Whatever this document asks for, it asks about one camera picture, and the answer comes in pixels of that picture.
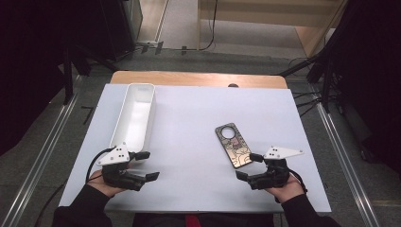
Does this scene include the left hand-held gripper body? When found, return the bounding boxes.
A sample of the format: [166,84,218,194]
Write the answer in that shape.
[96,141,149,192]

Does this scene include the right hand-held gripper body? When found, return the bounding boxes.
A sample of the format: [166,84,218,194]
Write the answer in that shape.
[247,146,305,191]

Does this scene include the patterned dark phone case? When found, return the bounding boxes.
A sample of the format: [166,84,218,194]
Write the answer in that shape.
[215,122,254,170]

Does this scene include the white plastic storage box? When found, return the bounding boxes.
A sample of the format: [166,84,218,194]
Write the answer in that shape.
[109,82,157,160]

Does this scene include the person's right hand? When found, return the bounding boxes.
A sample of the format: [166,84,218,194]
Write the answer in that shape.
[264,174,305,204]

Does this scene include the person's left hand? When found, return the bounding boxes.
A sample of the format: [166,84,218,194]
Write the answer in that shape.
[87,169,127,199]

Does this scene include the person's dark clothed torso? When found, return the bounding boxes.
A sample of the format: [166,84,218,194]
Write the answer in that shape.
[131,211,275,227]

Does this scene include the white table board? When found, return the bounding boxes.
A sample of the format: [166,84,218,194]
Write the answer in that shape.
[58,83,333,214]

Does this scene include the black metal stand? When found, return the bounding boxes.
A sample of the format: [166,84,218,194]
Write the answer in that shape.
[61,46,77,106]

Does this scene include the black tripod stand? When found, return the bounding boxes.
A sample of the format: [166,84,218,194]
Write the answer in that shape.
[278,31,337,114]

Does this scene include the light wooden shelf unit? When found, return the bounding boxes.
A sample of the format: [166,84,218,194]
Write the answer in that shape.
[197,0,349,59]

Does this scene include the dark curtain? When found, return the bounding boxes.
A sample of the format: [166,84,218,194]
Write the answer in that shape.
[330,0,401,174]
[0,0,105,155]

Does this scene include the right hand-held gripper black cable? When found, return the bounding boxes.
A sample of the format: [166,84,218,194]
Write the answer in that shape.
[287,167,309,202]

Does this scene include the hand-held gripper black cable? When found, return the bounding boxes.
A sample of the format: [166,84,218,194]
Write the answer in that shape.
[287,167,309,202]
[85,146,117,184]

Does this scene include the left hand-held gripper black cable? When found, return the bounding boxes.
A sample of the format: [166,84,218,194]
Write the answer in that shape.
[85,146,117,184]

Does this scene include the metal floor rail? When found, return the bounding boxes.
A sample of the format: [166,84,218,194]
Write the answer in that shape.
[315,102,382,227]
[0,94,79,227]

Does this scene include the black cable bundle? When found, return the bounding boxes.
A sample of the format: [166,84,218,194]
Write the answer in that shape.
[291,89,324,118]

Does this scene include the thin black cable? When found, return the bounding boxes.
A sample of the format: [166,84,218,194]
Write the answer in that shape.
[33,181,66,227]

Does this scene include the black hanging cable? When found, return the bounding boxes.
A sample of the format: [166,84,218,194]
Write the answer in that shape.
[200,0,219,51]

